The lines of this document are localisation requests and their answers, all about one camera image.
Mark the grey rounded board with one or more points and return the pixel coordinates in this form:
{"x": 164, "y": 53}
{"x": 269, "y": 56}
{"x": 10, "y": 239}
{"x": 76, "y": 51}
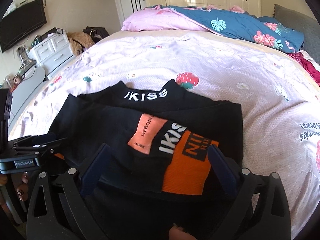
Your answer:
{"x": 27, "y": 90}

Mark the white drawer cabinet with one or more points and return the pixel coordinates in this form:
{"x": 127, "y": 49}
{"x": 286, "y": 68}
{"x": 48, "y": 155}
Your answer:
{"x": 50, "y": 50}

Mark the black bag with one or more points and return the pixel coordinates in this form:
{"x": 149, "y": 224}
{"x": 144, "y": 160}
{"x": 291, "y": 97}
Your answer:
{"x": 97, "y": 33}

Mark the black sweater with orange patches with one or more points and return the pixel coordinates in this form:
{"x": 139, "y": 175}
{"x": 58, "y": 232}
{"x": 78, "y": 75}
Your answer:
{"x": 105, "y": 120}

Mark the grey padded headboard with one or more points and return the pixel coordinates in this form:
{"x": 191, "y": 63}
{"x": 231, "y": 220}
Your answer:
{"x": 302, "y": 27}

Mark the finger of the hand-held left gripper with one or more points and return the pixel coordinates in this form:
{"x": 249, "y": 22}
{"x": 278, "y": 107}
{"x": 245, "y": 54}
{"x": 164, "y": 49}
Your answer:
{"x": 47, "y": 150}
{"x": 45, "y": 138}

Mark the black box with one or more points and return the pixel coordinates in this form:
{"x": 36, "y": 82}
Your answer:
{"x": 47, "y": 35}

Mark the blue floral pink comforter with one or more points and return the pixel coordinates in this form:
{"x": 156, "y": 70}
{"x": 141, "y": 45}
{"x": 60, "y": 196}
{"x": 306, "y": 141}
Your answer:
{"x": 237, "y": 27}

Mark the person's left hand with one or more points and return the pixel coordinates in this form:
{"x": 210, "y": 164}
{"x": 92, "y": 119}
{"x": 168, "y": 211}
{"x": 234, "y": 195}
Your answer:
{"x": 23, "y": 186}

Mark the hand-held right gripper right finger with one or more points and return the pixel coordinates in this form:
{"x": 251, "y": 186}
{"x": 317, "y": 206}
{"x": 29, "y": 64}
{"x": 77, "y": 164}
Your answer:
{"x": 223, "y": 172}

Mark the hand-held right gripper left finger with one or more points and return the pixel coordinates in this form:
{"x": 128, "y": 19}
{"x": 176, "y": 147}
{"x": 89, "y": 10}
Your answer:
{"x": 93, "y": 172}

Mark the red floral pillow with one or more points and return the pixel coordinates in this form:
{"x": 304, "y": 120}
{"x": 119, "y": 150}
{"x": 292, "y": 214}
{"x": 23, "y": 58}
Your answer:
{"x": 308, "y": 65}

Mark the brown knit cloth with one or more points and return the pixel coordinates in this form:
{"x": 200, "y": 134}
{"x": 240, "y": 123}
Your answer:
{"x": 80, "y": 42}

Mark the pink printed bed sheet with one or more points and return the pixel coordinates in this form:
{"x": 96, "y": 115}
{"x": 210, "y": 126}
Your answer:
{"x": 225, "y": 62}

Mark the person's right hand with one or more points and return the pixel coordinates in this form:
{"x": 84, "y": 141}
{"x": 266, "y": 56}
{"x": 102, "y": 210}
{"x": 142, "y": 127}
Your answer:
{"x": 178, "y": 233}

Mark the black television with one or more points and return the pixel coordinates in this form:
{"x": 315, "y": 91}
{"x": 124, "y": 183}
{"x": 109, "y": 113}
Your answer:
{"x": 22, "y": 25}

